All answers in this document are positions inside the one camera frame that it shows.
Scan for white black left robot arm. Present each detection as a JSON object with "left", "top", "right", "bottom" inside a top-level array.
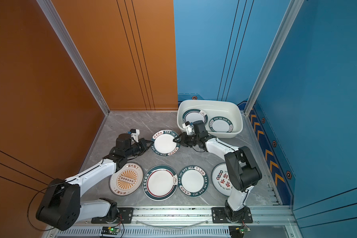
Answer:
[{"left": 35, "top": 130, "right": 153, "bottom": 231}]

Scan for aluminium corner post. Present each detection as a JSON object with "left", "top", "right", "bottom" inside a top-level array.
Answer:
[
  {"left": 244, "top": 0, "right": 304, "bottom": 116},
  {"left": 37, "top": 0, "right": 110, "bottom": 116}
]

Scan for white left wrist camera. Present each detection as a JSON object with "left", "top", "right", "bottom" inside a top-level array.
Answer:
[{"left": 128, "top": 129, "right": 140, "bottom": 142}]

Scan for aluminium corner post left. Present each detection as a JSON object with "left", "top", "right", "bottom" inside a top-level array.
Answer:
[{"left": 37, "top": 0, "right": 110, "bottom": 116}]

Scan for green circuit board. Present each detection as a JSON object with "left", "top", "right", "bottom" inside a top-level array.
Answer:
[
  {"left": 100, "top": 226, "right": 122, "bottom": 238},
  {"left": 229, "top": 226, "right": 251, "bottom": 238}
]

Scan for white plastic bin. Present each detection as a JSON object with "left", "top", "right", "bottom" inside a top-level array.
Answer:
[{"left": 177, "top": 100, "right": 244, "bottom": 138}]

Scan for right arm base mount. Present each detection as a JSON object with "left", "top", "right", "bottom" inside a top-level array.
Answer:
[{"left": 211, "top": 206, "right": 253, "bottom": 224}]

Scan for orange sunburst plate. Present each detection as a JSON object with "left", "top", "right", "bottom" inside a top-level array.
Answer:
[{"left": 109, "top": 163, "right": 144, "bottom": 196}]

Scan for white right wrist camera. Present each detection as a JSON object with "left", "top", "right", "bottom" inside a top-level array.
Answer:
[{"left": 182, "top": 122, "right": 194, "bottom": 135}]

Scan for green lettered rim plate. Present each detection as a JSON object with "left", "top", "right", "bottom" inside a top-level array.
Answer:
[
  {"left": 178, "top": 165, "right": 209, "bottom": 197},
  {"left": 209, "top": 116, "right": 234, "bottom": 133},
  {"left": 152, "top": 130, "right": 180, "bottom": 157}
]

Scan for green circuit board right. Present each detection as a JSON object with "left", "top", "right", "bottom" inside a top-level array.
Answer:
[{"left": 229, "top": 226, "right": 251, "bottom": 238}]

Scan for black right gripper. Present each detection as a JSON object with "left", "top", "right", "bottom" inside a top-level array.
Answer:
[{"left": 173, "top": 133, "right": 200, "bottom": 148}]

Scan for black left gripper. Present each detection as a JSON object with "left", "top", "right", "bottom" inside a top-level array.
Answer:
[{"left": 125, "top": 138, "right": 154, "bottom": 160}]

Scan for small green red rim plate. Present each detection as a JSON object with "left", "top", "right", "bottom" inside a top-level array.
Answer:
[{"left": 182, "top": 109, "right": 208, "bottom": 124}]

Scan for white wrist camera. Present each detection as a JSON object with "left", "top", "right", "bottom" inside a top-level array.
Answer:
[
  {"left": 128, "top": 129, "right": 140, "bottom": 142},
  {"left": 182, "top": 122, "right": 194, "bottom": 135}
]

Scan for white plate red characters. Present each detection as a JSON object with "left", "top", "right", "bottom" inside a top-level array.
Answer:
[{"left": 211, "top": 163, "right": 233, "bottom": 197}]

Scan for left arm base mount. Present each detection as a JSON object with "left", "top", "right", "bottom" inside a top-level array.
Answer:
[{"left": 91, "top": 207, "right": 134, "bottom": 225}]

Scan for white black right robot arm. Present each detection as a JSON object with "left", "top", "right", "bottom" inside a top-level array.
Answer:
[{"left": 173, "top": 121, "right": 262, "bottom": 223}]

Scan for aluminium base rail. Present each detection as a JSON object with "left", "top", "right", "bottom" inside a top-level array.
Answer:
[{"left": 49, "top": 205, "right": 295, "bottom": 227}]

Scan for green circuit board left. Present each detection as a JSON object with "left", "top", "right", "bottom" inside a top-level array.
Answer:
[{"left": 100, "top": 226, "right": 122, "bottom": 238}]

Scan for aluminium corner post right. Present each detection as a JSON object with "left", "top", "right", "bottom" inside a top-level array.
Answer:
[{"left": 244, "top": 0, "right": 304, "bottom": 116}]

